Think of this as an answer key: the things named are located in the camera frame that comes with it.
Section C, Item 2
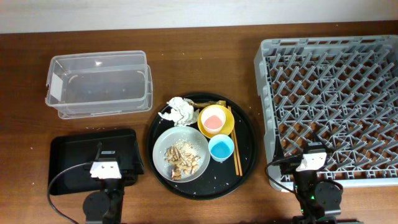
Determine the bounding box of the pink cup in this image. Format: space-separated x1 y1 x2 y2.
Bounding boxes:
201 107 226 134

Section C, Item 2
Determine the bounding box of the white tissue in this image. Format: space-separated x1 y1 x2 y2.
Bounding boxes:
158 96 200 126

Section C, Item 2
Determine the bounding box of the gold snack wrapper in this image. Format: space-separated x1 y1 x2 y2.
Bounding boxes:
184 98 226 108

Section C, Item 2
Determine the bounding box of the yellow bowl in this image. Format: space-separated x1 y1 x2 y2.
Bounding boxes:
197 105 235 139

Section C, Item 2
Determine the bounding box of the blue cup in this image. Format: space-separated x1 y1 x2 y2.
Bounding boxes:
208 134 233 162

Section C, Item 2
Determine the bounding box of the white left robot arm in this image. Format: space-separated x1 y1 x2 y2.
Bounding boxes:
83 142 124 224

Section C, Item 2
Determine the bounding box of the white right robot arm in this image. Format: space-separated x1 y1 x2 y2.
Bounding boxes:
279 141 343 224

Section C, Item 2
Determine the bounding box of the clear plastic waste bin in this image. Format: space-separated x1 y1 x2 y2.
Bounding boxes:
45 50 153 119

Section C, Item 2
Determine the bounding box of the grey dishwasher rack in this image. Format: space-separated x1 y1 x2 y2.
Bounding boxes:
254 35 397 187

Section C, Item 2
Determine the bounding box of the right wooden chopstick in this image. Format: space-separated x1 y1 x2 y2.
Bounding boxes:
234 125 243 177

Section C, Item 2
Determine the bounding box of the wooden chopstick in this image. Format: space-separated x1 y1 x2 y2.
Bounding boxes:
227 105 240 176
234 125 243 177

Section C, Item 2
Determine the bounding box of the grey plate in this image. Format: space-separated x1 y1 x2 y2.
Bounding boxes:
152 126 210 183

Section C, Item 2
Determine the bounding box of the peanut shells and rice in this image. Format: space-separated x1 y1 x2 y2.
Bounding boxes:
164 139 200 180

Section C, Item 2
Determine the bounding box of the round black serving tray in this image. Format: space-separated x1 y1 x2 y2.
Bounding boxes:
147 93 258 200

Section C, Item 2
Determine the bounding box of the left wooden chopstick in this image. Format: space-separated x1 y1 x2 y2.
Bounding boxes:
227 105 240 176

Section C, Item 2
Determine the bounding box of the black rectangular tray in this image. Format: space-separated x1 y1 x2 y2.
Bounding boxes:
48 129 144 195

